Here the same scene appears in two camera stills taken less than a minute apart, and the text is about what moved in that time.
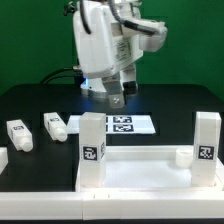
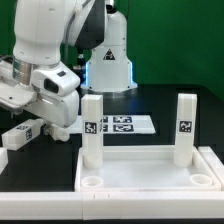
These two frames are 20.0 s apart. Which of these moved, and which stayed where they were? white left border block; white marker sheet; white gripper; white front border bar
Moved: white gripper
Stayed: white front border bar; white left border block; white marker sheet
